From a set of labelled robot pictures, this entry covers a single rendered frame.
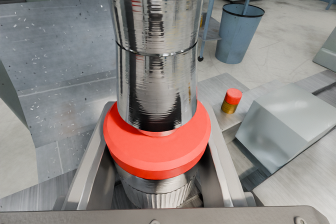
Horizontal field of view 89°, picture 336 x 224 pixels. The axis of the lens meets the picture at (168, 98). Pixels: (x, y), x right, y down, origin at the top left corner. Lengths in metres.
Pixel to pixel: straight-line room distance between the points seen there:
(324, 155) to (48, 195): 0.32
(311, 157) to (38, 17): 0.45
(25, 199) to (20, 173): 1.33
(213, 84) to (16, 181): 1.50
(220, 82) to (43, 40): 0.34
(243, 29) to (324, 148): 2.09
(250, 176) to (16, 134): 1.81
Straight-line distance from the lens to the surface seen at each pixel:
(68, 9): 0.41
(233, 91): 0.19
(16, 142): 1.83
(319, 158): 0.21
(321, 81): 0.58
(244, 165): 0.22
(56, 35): 0.41
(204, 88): 0.29
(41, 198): 0.31
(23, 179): 1.60
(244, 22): 2.23
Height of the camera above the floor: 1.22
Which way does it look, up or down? 43 degrees down
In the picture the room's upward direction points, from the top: 3 degrees clockwise
